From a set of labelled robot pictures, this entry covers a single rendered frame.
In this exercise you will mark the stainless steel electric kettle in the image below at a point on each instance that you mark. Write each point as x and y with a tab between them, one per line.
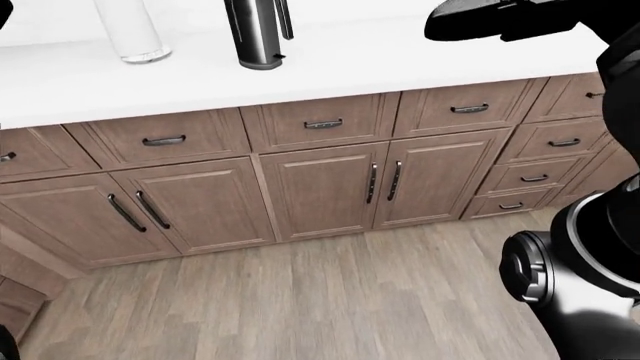
255	33

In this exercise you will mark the brown wooden drawer front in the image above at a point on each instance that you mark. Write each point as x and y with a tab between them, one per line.
535	144
320	112
505	176
470	97
565	97
165	127
482	210
40	152

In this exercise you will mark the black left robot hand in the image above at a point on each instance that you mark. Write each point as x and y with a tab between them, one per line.
4	11

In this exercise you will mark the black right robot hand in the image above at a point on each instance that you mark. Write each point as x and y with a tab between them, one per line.
480	20

